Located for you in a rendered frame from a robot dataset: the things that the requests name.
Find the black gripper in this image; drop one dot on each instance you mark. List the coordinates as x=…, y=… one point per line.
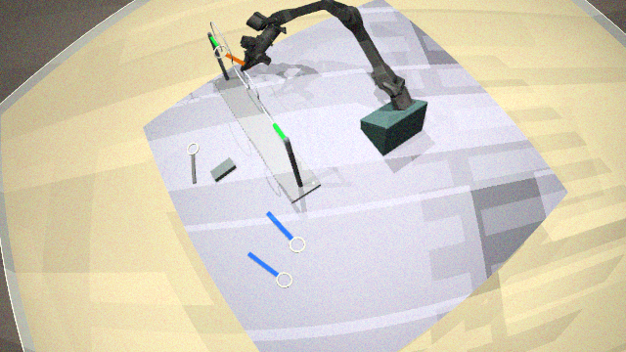
x=254, y=57

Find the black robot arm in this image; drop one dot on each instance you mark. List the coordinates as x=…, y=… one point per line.
x=391, y=84

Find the orange handle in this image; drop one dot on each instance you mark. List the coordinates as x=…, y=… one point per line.
x=228, y=56

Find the blue handle with white loop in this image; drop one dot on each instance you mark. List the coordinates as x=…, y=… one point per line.
x=268, y=268
x=284, y=230

